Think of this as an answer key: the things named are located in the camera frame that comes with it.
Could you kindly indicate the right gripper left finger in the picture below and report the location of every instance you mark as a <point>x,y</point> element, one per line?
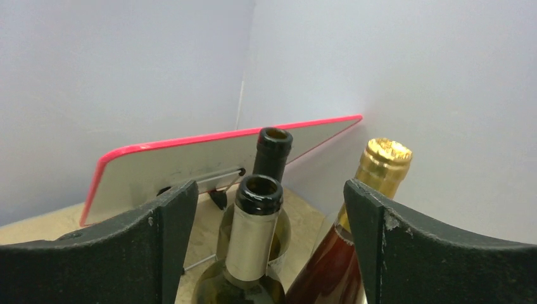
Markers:
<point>134,257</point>

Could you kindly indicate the dark green wine bottle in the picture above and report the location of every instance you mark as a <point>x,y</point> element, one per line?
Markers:
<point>272,149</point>

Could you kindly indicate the silver capped bottle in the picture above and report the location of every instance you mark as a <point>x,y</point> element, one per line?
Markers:
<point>242,276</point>

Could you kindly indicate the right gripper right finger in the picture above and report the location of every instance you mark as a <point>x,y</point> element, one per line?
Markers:
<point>406,256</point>

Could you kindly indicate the red framed whiteboard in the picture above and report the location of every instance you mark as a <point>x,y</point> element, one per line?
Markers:
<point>128,177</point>

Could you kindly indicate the gold capped red wine bottle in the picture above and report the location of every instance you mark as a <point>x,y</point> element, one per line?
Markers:
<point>332,275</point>

